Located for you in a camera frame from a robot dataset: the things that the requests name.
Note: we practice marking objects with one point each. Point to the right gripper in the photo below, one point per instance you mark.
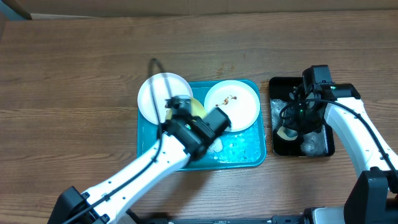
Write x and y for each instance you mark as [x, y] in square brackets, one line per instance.
[291, 121]

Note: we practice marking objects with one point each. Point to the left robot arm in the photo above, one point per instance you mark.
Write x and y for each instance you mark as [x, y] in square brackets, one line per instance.
[181, 139]

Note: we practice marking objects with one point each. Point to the white plate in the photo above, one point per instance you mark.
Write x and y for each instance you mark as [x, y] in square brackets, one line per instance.
[178, 86]
[242, 109]

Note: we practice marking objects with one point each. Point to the black rectangular water tray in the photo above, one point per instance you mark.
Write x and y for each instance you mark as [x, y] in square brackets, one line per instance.
[309, 145]

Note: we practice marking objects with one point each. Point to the teal plastic tray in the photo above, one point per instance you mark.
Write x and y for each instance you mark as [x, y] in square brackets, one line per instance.
[236, 148]

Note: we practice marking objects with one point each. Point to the white plate right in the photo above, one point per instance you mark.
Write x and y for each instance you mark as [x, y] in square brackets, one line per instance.
[242, 109]

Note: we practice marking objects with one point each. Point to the yellow green sponge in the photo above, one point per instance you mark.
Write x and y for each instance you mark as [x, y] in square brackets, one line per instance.
[287, 134]

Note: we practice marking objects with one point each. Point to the light green plate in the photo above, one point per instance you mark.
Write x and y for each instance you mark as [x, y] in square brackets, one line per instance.
[197, 109]

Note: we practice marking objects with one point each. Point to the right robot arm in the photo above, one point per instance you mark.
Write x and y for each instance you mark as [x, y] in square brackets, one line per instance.
[374, 161]

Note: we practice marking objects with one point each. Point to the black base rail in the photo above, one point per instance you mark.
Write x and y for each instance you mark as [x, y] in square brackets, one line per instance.
[217, 221]

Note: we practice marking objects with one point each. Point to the white plate left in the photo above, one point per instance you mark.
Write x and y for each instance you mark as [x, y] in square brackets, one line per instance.
[178, 86]

